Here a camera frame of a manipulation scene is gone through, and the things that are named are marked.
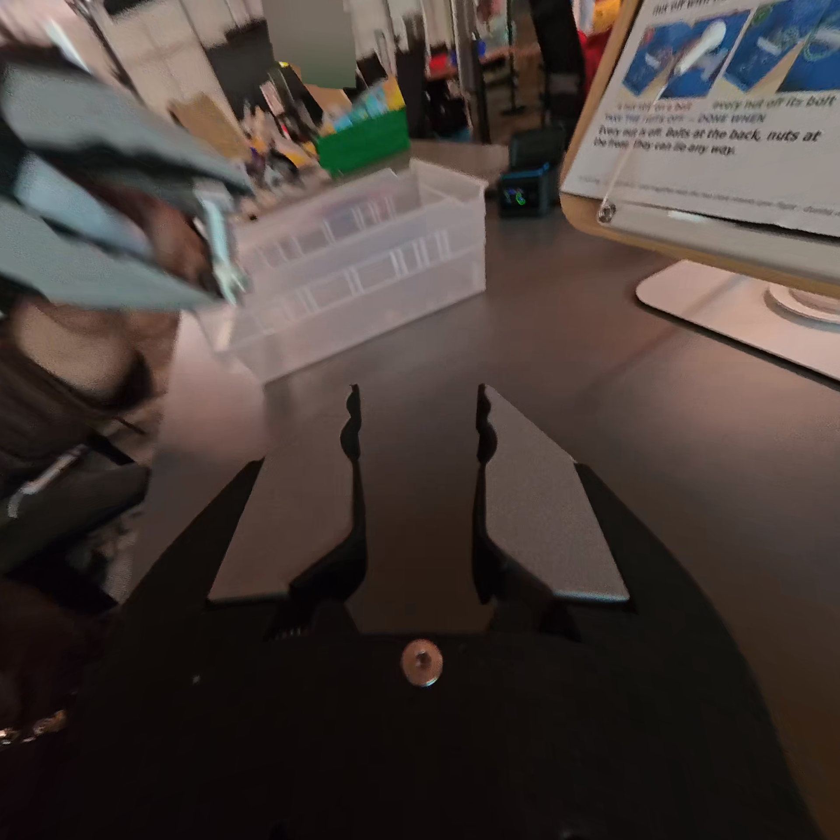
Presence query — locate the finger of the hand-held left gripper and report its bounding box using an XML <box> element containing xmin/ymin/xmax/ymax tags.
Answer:
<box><xmin>0</xmin><ymin>64</ymin><xmax>256</xmax><ymax>212</ymax></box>
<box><xmin>0</xmin><ymin>156</ymin><xmax>227</xmax><ymax>312</ymax></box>

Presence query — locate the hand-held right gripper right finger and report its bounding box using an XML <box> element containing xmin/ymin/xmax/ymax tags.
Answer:
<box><xmin>471</xmin><ymin>384</ymin><xmax>631</xmax><ymax>606</ymax></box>

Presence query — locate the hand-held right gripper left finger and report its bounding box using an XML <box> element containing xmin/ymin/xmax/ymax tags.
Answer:
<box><xmin>209</xmin><ymin>384</ymin><xmax>368</xmax><ymax>603</ymax></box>

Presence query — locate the silver hex socket bolt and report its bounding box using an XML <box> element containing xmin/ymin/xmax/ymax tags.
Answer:
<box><xmin>194</xmin><ymin>182</ymin><xmax>252</xmax><ymax>307</ymax></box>

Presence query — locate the clear plastic bin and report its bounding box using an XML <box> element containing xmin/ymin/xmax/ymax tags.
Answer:
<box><xmin>196</xmin><ymin>157</ymin><xmax>490</xmax><ymax>386</ymax></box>

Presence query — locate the person's left forearm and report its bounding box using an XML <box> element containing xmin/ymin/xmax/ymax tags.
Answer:
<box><xmin>0</xmin><ymin>367</ymin><xmax>168</xmax><ymax>463</ymax></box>

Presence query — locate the green plastic bin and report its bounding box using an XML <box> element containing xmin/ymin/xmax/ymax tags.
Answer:
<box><xmin>315</xmin><ymin>108</ymin><xmax>412</xmax><ymax>179</ymax></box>

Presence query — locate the small black display device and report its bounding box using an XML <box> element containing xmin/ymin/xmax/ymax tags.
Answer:
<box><xmin>497</xmin><ymin>164</ymin><xmax>552</xmax><ymax>219</ymax></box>

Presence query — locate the black case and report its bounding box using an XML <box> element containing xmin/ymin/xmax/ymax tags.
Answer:
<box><xmin>508</xmin><ymin>128</ymin><xmax>569</xmax><ymax>173</ymax></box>

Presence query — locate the instruction sheet stand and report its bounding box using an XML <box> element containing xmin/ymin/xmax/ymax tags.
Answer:
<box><xmin>560</xmin><ymin>0</ymin><xmax>840</xmax><ymax>383</ymax></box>

